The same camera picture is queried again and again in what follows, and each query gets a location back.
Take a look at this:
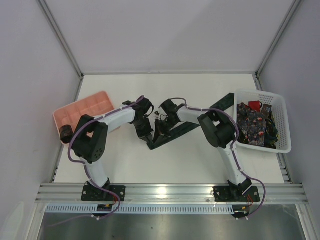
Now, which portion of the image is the dark green tie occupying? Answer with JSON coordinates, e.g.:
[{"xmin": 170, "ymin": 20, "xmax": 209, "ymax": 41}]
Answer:
[{"xmin": 147, "ymin": 93, "xmax": 235, "ymax": 150}]

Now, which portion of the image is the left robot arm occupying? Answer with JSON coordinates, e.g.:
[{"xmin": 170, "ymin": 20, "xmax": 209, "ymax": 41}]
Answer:
[{"xmin": 67, "ymin": 95, "xmax": 154, "ymax": 192}]

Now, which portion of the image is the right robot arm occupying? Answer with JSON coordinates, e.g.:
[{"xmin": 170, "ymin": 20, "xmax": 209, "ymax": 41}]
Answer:
[{"xmin": 151, "ymin": 98, "xmax": 252, "ymax": 201}]

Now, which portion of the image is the pink compartment tray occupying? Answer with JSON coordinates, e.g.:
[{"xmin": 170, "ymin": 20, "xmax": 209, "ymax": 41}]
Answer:
[{"xmin": 53, "ymin": 91, "xmax": 115, "ymax": 138}]

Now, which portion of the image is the rolled dark brown tie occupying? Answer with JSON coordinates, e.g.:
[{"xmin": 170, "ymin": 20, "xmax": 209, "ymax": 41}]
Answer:
[{"xmin": 59, "ymin": 124, "xmax": 74, "ymax": 144}]

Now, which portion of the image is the floral navy tie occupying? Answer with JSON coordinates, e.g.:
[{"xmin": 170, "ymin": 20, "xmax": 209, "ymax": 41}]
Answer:
[{"xmin": 236, "ymin": 103, "xmax": 266, "ymax": 147}]

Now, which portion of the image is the red tie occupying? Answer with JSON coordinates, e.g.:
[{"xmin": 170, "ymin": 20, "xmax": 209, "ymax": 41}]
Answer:
[{"xmin": 248, "ymin": 100, "xmax": 263, "ymax": 112}]

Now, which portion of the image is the brown patterned tie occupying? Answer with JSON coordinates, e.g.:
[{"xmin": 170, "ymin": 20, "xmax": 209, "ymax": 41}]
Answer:
[{"xmin": 260, "ymin": 104, "xmax": 272, "ymax": 121}]

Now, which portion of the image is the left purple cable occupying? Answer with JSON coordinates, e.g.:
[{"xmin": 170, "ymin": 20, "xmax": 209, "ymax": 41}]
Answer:
[{"xmin": 67, "ymin": 94, "xmax": 146, "ymax": 186}]

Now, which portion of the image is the purple cable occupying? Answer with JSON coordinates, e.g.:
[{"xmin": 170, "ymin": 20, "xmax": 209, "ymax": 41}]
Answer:
[
  {"xmin": 67, "ymin": 94, "xmax": 146, "ymax": 186},
  {"xmin": 172, "ymin": 97, "xmax": 267, "ymax": 220}
]

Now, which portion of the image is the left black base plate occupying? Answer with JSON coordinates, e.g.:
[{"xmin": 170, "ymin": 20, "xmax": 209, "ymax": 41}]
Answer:
[{"xmin": 81, "ymin": 184, "xmax": 126, "ymax": 202}]

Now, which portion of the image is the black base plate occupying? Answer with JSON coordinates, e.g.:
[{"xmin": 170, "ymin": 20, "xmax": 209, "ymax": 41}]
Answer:
[
  {"xmin": 81, "ymin": 184, "xmax": 126, "ymax": 202},
  {"xmin": 213, "ymin": 185, "xmax": 261, "ymax": 203}
]

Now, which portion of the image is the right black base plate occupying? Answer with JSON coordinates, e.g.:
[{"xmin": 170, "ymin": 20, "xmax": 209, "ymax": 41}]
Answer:
[{"xmin": 213, "ymin": 185, "xmax": 261, "ymax": 203}]

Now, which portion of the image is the white slotted cable duct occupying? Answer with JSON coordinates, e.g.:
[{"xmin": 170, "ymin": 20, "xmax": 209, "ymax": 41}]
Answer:
[{"xmin": 45, "ymin": 203, "xmax": 235, "ymax": 215}]

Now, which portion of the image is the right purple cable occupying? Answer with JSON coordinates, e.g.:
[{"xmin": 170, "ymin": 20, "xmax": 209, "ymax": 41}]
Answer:
[{"xmin": 172, "ymin": 97, "xmax": 267, "ymax": 220}]

